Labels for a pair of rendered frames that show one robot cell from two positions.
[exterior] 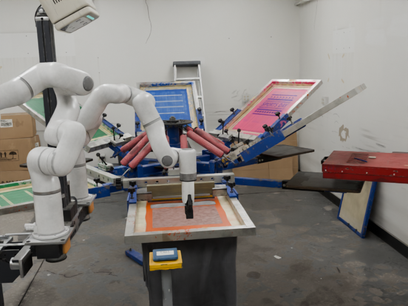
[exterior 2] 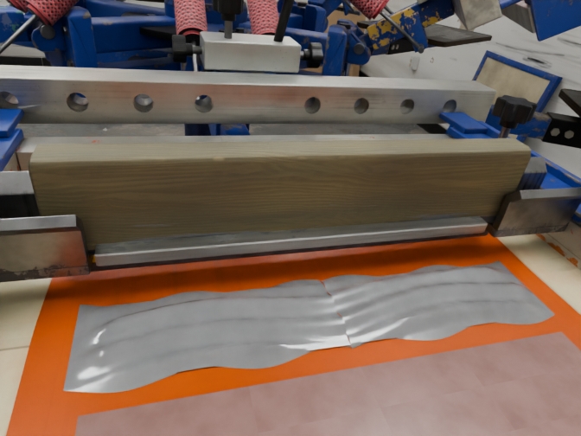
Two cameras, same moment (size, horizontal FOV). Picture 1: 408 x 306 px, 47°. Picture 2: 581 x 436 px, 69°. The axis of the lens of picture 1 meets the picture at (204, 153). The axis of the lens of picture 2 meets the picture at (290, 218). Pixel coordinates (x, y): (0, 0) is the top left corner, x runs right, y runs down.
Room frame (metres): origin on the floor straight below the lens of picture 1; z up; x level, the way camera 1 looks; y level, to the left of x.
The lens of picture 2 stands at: (2.28, 0.22, 1.18)
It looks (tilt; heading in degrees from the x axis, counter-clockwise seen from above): 33 degrees down; 347
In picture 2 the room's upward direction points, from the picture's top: 7 degrees clockwise
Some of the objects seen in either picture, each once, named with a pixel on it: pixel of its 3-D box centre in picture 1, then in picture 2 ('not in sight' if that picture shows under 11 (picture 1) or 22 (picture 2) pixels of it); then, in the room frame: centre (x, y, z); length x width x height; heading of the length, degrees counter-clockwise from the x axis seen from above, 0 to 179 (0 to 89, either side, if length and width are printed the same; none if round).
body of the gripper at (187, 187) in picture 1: (188, 189); not in sight; (1.99, 0.07, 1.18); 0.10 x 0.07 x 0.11; 6
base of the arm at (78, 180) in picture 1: (73, 182); not in sight; (2.04, 0.59, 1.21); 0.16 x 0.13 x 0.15; 92
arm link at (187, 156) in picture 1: (179, 159); not in sight; (2.00, 0.11, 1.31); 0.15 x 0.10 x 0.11; 85
